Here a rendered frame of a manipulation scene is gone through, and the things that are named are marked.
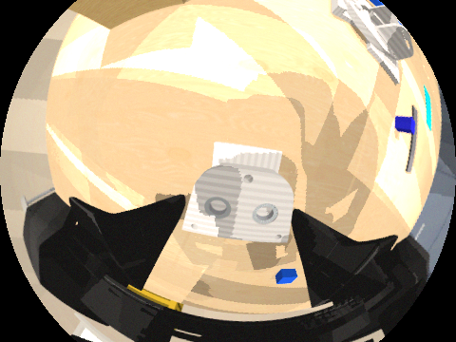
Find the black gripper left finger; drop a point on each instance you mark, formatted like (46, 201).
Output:
(134, 238)

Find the cyan flat rectangular plate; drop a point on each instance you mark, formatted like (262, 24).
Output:
(428, 111)

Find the small blue block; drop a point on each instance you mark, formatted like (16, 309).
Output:
(404, 124)
(286, 276)

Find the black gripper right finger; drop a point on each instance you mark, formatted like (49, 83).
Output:
(331, 260)

